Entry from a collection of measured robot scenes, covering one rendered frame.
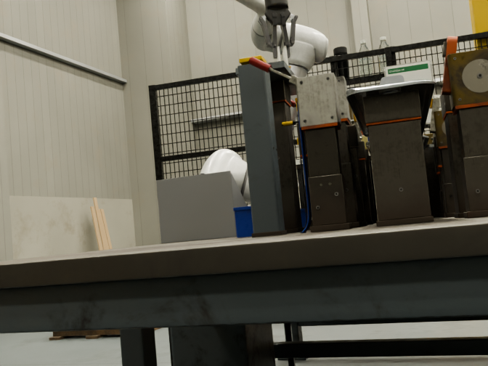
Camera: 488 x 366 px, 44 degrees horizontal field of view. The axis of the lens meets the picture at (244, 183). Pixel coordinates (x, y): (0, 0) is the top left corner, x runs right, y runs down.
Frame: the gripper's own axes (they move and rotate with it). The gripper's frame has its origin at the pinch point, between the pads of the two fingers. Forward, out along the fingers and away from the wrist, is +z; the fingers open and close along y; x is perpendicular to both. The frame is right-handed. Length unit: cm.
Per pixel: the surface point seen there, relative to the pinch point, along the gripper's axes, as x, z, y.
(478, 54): -67, 21, 28
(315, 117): -53, 30, -5
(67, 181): 914, -62, -203
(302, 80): -52, 21, -7
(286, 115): -15.1, 21.5, -3.8
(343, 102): -31.2, 22.0, 8.6
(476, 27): 78, -32, 114
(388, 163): -61, 42, 7
